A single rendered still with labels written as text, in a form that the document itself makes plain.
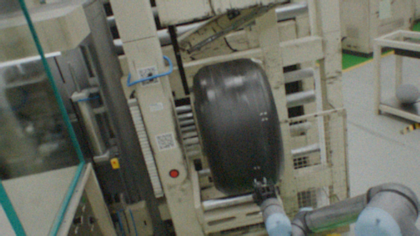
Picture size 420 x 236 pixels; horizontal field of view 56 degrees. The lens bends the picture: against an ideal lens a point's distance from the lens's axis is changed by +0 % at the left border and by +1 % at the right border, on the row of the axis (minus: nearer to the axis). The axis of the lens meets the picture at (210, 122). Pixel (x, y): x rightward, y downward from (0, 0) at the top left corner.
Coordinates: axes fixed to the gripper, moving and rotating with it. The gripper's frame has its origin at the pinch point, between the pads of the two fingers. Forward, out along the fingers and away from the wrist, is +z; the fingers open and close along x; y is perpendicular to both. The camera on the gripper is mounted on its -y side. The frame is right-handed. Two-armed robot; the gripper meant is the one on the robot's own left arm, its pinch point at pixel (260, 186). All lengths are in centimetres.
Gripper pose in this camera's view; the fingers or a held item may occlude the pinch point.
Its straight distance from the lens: 160.2
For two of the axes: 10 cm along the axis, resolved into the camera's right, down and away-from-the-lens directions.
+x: -9.8, 2.1, -0.1
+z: -0.7, -2.9, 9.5
